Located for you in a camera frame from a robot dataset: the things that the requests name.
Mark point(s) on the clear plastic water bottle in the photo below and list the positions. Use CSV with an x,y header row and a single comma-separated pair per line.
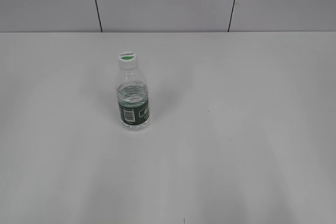
x,y
133,99

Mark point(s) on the white green bottle cap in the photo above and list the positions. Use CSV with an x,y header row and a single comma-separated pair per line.
x,y
128,60

